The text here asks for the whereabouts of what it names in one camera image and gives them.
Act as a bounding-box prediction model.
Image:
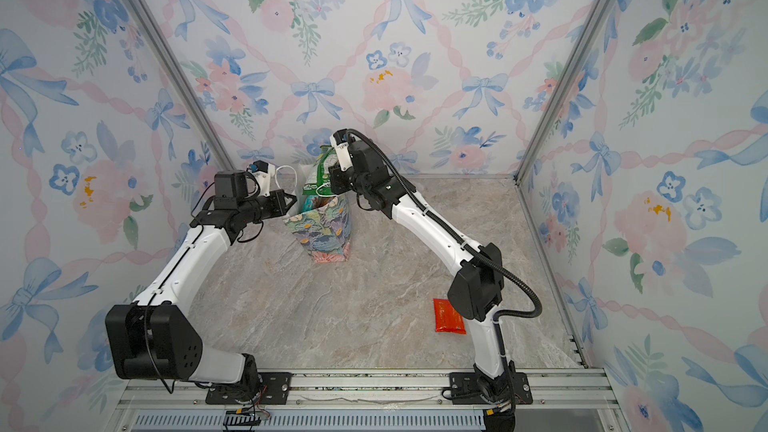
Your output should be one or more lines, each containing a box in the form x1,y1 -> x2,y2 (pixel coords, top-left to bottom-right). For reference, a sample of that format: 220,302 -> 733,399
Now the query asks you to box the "green snack packet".
301,145 -> 338,212

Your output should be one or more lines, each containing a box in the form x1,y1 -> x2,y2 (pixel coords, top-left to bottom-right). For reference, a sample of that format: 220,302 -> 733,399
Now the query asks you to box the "right corner aluminium post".
514,0 -> 615,188

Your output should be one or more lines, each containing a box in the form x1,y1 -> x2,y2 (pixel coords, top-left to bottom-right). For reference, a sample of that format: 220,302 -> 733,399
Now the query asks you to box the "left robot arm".
105,189 -> 297,397

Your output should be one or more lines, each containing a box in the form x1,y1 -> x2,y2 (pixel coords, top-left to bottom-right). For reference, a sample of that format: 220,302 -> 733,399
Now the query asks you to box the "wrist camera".
248,160 -> 276,196
330,129 -> 353,172

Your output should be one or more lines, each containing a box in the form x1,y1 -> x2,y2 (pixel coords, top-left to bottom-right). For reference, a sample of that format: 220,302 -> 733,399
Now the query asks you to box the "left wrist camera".
248,160 -> 276,196

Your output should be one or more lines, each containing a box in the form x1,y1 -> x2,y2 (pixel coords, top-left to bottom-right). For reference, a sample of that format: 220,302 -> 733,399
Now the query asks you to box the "left corner aluminium post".
124,0 -> 235,170

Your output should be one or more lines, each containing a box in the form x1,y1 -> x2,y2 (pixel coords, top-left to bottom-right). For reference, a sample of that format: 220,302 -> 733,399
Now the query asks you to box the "corner aluminium post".
514,0 -> 615,188
124,0 -> 235,170

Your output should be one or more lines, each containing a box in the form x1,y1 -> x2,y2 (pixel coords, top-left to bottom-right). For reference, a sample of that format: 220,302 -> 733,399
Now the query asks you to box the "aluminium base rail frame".
105,368 -> 629,431

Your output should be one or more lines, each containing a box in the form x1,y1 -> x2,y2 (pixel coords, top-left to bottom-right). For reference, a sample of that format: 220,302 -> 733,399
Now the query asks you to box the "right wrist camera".
330,129 -> 353,172

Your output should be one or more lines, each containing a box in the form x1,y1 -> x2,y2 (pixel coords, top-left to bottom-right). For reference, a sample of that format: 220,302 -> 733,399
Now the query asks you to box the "red snack packet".
433,298 -> 466,335

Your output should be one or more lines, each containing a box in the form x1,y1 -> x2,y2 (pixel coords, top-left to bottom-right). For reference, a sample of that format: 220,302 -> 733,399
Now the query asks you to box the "floral paper gift bag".
283,164 -> 352,263

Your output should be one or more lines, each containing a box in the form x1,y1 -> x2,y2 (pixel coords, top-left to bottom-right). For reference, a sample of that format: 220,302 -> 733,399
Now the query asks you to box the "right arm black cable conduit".
344,128 -> 544,322

